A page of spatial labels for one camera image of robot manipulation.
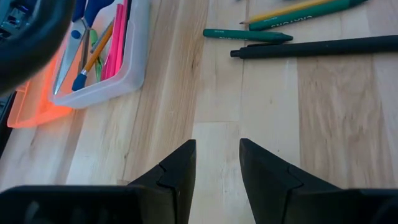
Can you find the clear supply box orange lid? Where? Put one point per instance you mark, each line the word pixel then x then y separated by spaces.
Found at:
pixel 130 77

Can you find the pink pen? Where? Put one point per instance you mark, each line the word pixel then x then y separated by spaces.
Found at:
pixel 112 56

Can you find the green crayon Crayons print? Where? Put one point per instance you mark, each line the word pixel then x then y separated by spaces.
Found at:
pixel 311 14

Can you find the dark green crayon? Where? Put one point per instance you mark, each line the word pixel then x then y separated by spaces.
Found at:
pixel 248 35

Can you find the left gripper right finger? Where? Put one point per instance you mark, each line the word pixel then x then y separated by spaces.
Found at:
pixel 280 193

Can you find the yellow pencil pink eraser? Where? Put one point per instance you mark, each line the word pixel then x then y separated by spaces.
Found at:
pixel 280 12

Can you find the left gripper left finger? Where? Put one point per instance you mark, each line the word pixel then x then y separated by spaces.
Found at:
pixel 174 174

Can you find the orange pencil blue cap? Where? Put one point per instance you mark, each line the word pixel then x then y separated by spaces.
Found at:
pixel 93 56

